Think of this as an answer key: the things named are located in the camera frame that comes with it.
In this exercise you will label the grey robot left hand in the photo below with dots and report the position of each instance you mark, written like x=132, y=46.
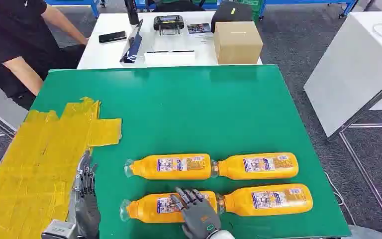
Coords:
x=87, y=211

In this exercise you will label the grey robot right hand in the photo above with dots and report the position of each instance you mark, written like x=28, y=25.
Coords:
x=199, y=214

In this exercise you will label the orange drink bottle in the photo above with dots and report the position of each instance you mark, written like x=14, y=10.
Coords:
x=270, y=207
x=177, y=171
x=260, y=171
x=145, y=209

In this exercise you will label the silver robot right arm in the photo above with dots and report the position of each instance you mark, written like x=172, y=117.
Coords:
x=220, y=235

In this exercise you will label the yellow sheet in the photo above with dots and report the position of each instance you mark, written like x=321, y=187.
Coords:
x=39, y=165

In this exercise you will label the green table mat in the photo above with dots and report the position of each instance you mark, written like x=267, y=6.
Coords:
x=194, y=115

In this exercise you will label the white table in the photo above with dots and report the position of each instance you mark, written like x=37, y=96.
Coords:
x=108, y=54

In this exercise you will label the white flat box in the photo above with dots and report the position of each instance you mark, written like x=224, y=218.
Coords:
x=169, y=58

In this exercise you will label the brown cardboard box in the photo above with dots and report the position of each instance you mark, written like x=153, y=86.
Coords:
x=237, y=44

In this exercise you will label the black smartphone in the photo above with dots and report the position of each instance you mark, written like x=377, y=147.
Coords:
x=112, y=37

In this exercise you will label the printed photo card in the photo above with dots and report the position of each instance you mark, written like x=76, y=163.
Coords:
x=199, y=28

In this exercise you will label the person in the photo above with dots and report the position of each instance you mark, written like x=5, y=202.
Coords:
x=16, y=36

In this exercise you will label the black handheld controller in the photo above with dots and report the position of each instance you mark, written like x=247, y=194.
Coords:
x=168, y=23

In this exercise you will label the black bag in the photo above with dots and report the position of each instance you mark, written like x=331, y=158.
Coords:
x=230, y=13

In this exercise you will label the black cylinder bottle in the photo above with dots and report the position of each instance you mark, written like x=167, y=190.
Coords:
x=132, y=11

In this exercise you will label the grey side table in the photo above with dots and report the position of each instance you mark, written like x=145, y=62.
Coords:
x=349, y=72

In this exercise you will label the blue metal rack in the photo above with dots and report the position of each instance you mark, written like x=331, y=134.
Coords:
x=79, y=2

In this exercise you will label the green plastic crate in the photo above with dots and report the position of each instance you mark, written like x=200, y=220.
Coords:
x=257, y=8

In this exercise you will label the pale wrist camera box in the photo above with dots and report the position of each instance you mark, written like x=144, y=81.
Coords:
x=59, y=231

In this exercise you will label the blue metal frame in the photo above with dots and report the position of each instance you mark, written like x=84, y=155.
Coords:
x=309, y=2

